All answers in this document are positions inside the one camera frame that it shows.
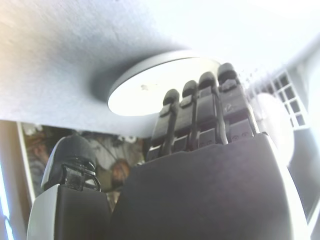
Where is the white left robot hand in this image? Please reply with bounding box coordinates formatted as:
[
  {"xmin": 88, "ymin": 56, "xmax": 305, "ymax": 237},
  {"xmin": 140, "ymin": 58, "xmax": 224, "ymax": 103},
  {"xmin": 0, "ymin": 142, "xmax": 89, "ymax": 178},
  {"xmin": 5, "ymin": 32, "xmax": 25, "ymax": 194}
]
[{"xmin": 26, "ymin": 62, "xmax": 312, "ymax": 240}]

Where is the white robot column blue strip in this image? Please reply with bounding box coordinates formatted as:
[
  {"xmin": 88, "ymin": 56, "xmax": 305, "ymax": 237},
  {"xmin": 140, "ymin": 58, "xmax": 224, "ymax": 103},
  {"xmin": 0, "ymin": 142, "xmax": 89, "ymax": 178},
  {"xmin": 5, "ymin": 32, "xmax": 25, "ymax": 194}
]
[{"xmin": 0, "ymin": 119, "xmax": 36, "ymax": 240}]

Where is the chrome wire plate rack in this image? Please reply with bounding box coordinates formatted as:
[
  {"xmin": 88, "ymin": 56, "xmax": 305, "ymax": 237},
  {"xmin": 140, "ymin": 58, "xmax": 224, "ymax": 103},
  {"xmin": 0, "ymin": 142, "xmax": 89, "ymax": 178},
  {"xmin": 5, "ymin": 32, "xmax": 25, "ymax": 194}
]
[{"xmin": 271, "ymin": 67, "xmax": 312, "ymax": 130}]

